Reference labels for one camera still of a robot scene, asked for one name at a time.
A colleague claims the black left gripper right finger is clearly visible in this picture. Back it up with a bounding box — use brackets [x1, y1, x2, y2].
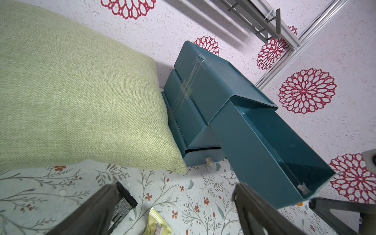
[233, 183, 304, 235]

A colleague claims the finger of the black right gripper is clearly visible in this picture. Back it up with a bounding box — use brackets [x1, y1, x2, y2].
[309, 197, 376, 235]

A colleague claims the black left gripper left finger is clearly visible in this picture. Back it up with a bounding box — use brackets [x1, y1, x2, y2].
[47, 185, 118, 235]

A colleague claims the black cookie packet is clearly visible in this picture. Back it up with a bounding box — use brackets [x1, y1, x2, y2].
[108, 181, 138, 235]

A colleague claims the teal top drawer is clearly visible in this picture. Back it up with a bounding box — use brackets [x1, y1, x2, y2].
[210, 97, 335, 209]

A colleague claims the yellow-green cookie packet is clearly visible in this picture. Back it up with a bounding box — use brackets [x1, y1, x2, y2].
[143, 208, 173, 235]

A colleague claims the teal drawer cabinet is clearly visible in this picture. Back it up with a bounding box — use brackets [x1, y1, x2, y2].
[164, 41, 277, 166]

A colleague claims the green cushion pillow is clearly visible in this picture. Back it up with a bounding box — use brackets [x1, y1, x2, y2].
[1, 1, 187, 173]

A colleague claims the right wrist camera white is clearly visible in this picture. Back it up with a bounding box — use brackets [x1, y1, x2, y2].
[361, 149, 376, 175]

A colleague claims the grey wall shelf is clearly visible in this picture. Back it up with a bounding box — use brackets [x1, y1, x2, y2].
[216, 0, 301, 50]

